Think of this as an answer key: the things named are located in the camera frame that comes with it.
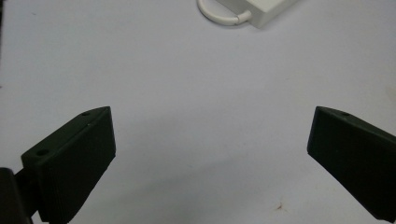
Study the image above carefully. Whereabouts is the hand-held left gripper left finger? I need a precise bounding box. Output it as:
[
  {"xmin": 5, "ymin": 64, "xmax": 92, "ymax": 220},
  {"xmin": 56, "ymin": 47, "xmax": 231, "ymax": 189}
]
[{"xmin": 14, "ymin": 105, "xmax": 117, "ymax": 224}]

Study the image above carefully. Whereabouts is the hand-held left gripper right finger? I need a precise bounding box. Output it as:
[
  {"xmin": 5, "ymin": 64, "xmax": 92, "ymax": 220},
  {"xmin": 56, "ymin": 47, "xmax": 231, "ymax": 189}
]
[{"xmin": 306, "ymin": 105, "xmax": 396, "ymax": 224}]

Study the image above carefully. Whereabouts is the white power strip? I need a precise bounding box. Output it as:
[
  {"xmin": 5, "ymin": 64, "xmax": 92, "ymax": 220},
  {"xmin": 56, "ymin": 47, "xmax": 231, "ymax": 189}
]
[{"xmin": 217, "ymin": 0, "xmax": 301, "ymax": 29}]

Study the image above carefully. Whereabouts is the white power cable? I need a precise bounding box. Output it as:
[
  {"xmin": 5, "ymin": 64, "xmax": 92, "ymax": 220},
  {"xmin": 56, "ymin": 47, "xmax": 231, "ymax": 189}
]
[{"xmin": 196, "ymin": 0, "xmax": 252, "ymax": 27}]

